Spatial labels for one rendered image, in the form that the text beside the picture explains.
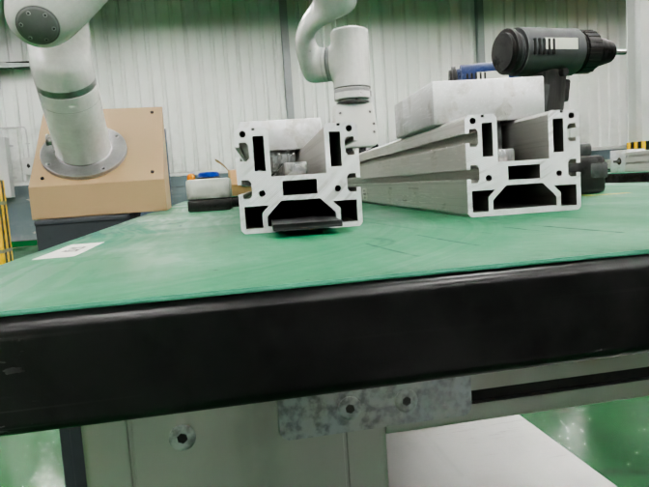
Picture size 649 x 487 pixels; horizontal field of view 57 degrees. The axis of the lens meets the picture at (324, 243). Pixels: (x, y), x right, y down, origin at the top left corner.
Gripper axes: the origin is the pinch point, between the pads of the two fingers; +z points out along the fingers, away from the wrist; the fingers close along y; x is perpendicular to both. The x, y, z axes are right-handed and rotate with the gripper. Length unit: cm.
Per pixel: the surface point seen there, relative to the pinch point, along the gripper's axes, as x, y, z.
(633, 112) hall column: -650, -499, -66
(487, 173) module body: 87, 3, 2
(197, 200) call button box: 22.7, 34.2, 4.0
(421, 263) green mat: 111, 16, 6
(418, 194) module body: 72, 5, 4
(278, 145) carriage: 55, 20, -3
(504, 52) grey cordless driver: 61, -10, -13
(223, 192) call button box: 23.1, 29.2, 2.8
